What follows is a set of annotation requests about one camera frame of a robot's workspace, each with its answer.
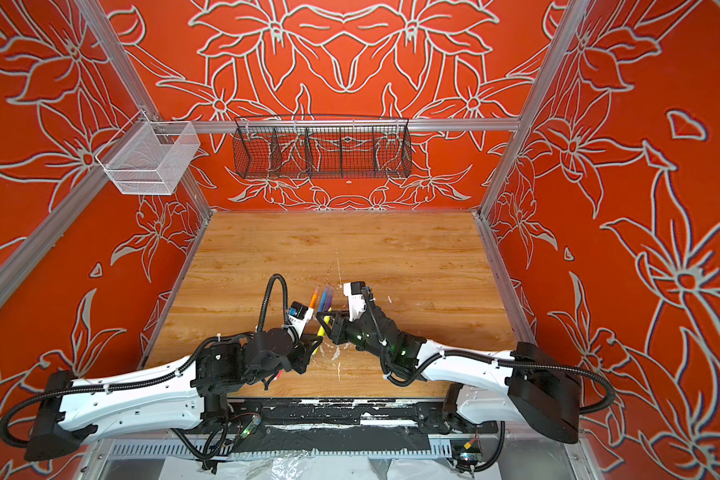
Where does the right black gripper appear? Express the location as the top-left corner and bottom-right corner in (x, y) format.
(315, 311), (392, 365)

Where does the blue marker pen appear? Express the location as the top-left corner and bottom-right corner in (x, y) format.
(315, 286), (328, 312)

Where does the orange marker pen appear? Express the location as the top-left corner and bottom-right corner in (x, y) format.
(309, 286), (321, 309)

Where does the yellow marker pen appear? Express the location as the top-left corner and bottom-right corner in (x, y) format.
(315, 310), (333, 338)

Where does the purple marker pen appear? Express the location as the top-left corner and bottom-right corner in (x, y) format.
(322, 285), (334, 311)

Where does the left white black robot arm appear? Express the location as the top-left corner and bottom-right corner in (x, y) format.
(0, 274), (322, 461)

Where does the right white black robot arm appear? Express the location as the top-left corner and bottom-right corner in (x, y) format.
(316, 282), (616, 444)

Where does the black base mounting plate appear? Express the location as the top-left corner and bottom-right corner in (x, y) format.
(228, 398), (478, 435)

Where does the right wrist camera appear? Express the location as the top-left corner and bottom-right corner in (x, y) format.
(343, 281), (367, 322)

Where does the grey slotted cable duct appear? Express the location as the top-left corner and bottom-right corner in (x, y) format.
(105, 439), (453, 461)

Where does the black wire wall basket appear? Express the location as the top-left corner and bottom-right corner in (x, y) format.
(232, 116), (413, 180)

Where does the white mesh wall basket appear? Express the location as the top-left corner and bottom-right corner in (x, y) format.
(97, 122), (200, 196)

